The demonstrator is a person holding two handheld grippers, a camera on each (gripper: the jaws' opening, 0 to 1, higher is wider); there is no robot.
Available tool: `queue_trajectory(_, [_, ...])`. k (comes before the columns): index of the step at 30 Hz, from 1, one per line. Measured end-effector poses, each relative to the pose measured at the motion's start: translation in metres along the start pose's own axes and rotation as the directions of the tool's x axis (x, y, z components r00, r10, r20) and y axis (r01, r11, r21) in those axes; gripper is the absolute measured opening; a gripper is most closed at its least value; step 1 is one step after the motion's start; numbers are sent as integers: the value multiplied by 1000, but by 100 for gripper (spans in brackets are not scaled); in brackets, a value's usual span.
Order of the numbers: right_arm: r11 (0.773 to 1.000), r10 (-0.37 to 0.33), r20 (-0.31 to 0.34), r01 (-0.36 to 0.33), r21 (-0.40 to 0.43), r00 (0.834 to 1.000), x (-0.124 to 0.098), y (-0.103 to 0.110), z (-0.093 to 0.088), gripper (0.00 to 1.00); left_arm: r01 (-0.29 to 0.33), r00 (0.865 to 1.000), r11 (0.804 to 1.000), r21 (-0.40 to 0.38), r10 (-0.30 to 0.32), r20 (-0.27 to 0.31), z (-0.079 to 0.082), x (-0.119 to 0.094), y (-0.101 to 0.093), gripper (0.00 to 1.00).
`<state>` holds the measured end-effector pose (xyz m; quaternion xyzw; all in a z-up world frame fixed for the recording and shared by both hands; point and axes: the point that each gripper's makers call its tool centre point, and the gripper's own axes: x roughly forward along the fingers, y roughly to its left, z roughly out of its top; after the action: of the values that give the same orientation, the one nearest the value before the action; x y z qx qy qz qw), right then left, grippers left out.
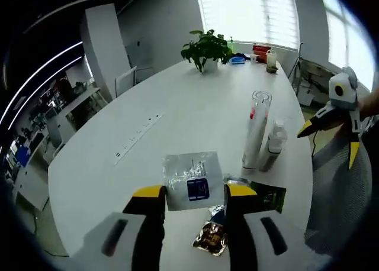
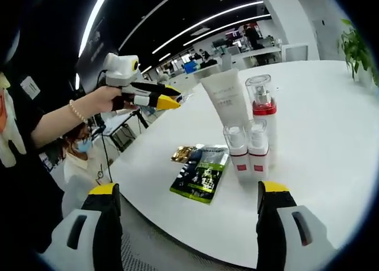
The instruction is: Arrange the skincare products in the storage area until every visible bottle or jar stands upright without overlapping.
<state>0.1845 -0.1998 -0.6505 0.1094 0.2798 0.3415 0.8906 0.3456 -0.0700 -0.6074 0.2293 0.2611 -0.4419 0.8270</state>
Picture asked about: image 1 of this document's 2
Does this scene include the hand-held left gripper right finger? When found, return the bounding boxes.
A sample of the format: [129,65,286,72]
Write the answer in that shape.
[223,183,312,271]

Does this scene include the clear skincare sachet blue square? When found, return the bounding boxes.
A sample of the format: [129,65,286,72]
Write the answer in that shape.
[162,150,224,212]

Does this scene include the grey mesh office chair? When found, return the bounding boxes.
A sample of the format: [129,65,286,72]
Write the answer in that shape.
[304,134,373,254]

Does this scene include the wide window with blinds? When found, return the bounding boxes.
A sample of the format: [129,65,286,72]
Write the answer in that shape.
[196,0,300,50]

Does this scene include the table power outlet strip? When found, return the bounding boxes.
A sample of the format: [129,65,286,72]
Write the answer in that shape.
[113,113,165,166]

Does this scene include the black green skincare mask packet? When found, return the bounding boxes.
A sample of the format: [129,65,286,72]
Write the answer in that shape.
[207,179,288,225]

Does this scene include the narrow window with blinds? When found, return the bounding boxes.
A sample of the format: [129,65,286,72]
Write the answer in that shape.
[319,0,374,92]

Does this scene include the potted green plant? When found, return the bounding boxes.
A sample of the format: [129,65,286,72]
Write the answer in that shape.
[181,29,233,75]

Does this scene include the white skincare tube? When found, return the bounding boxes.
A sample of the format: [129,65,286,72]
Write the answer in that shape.
[241,116,269,174]

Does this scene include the gold foil skincare sachet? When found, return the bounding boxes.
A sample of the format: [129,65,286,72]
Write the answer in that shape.
[190,220,229,257]

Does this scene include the person's right hand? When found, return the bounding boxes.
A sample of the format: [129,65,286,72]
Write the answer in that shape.
[356,88,379,118]

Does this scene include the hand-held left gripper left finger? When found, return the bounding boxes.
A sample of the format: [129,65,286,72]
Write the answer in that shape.
[69,185,168,271]

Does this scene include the clear drink cup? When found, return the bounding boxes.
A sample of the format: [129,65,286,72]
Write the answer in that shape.
[265,49,280,75]

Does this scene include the red box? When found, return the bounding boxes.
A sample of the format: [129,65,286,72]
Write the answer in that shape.
[252,43,272,63]

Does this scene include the small white skincare bottle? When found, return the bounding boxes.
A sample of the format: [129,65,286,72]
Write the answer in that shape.
[258,118,289,173]

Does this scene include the small blue box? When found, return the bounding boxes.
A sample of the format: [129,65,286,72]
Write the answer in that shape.
[229,54,247,66]

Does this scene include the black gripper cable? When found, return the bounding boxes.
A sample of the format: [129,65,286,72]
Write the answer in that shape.
[310,128,320,157]

